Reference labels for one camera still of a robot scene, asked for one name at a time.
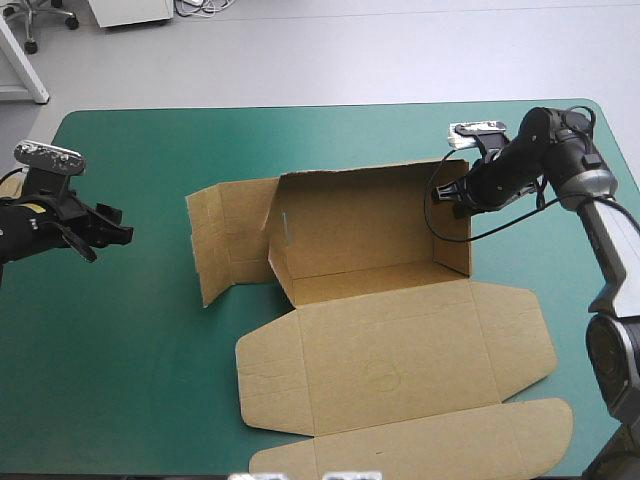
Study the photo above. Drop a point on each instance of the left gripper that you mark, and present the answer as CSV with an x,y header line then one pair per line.
x,y
60,210

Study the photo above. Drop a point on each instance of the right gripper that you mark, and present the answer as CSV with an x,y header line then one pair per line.
x,y
505,177

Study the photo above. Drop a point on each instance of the brown cardboard box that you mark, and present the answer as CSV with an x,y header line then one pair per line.
x,y
400,360

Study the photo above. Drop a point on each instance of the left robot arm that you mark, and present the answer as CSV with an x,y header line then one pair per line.
x,y
20,235

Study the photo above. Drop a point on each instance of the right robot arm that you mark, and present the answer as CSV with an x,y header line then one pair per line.
x,y
597,200

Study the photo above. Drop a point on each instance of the white table leg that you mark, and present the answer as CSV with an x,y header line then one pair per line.
x,y
22,67

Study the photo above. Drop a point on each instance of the white cabinet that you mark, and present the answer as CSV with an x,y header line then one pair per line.
x,y
132,12

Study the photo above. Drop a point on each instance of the black office chair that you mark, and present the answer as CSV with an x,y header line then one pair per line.
x,y
37,15

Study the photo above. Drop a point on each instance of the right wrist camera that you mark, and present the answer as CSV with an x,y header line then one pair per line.
x,y
475,132

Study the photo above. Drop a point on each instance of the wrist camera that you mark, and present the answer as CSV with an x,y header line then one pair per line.
x,y
475,132
49,158

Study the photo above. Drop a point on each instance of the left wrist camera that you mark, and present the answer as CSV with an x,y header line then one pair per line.
x,y
49,158

